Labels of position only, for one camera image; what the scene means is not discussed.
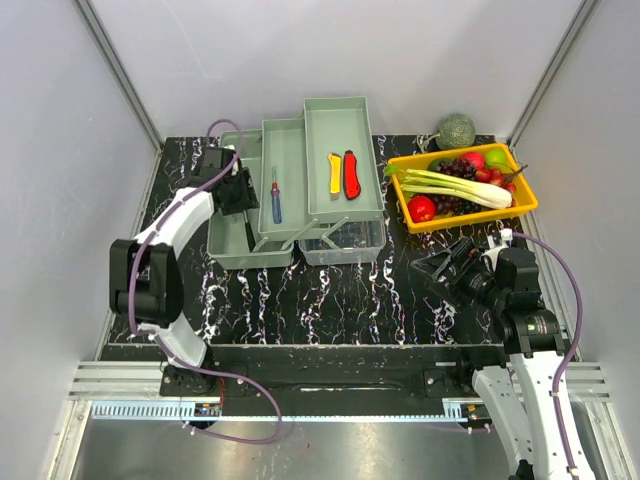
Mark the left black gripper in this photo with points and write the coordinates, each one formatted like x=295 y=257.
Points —
x=248 y=200

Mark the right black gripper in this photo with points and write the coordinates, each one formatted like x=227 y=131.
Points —
x=464 y=262

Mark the clear plastic tool box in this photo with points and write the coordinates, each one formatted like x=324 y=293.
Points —
x=328 y=232

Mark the yellow utility knife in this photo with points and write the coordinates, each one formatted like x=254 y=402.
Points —
x=335 y=182

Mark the red utility knife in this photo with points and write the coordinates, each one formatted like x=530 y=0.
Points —
x=352 y=186

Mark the black handled hammer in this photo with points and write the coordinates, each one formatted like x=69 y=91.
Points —
x=249 y=232

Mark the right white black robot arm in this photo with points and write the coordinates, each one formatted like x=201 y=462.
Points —
x=524 y=391

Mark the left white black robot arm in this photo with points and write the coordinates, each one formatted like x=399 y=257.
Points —
x=145 y=283

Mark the green celery stalk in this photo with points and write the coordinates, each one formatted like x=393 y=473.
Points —
x=423 y=181

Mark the dark purple grapes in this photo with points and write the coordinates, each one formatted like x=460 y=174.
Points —
x=460 y=168

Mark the red cherries bunch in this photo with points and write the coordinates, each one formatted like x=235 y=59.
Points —
x=497 y=177

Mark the red pink apple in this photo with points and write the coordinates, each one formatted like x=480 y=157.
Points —
x=474 y=159

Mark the green apple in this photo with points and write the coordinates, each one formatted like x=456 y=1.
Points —
x=496 y=158

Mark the green netted melon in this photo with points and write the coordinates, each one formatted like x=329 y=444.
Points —
x=455 y=131

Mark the aluminium frame rail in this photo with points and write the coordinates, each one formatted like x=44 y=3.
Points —
x=142 y=380

